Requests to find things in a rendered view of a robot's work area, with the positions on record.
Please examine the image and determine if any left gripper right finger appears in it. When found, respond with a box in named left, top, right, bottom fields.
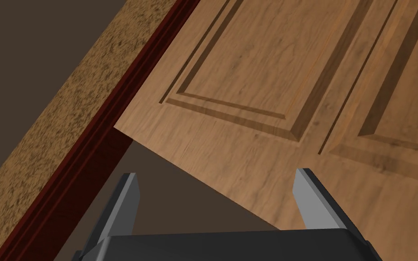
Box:
left=292, top=168, right=368, bottom=243

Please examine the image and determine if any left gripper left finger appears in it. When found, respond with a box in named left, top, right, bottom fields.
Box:
left=98, top=172, right=141, bottom=244

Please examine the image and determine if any brown wooden panelled door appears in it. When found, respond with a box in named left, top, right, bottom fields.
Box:
left=113, top=0, right=418, bottom=261

